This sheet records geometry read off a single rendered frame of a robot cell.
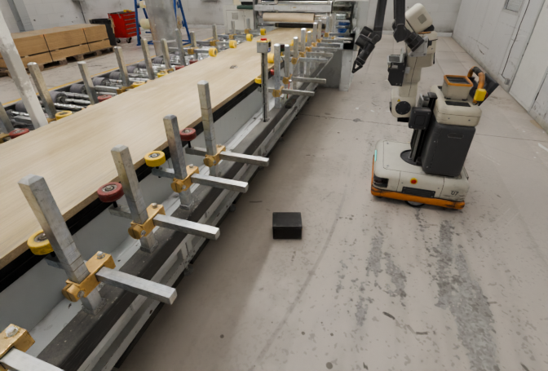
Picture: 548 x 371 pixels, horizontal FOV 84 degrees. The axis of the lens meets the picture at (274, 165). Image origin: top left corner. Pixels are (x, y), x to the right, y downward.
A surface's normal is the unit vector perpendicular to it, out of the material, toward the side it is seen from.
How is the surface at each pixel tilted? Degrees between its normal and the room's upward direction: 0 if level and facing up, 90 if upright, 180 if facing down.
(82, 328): 0
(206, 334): 0
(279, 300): 0
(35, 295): 90
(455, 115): 90
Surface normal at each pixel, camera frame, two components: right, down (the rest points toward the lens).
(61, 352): -0.01, -0.86
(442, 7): -0.32, 0.49
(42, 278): 0.95, 0.15
